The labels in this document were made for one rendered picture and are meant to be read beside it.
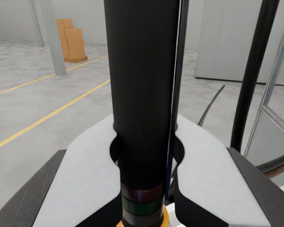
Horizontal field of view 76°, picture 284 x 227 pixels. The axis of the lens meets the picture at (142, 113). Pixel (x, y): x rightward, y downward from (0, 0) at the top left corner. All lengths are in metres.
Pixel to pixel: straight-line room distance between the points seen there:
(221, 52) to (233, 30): 0.55
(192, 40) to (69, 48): 7.20
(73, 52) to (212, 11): 5.34
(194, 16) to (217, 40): 6.78
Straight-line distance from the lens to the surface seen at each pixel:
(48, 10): 6.13
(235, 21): 5.51
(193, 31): 12.20
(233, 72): 5.68
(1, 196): 2.42
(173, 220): 0.20
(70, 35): 8.19
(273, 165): 0.28
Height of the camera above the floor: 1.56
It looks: 27 degrees down
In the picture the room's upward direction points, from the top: straight up
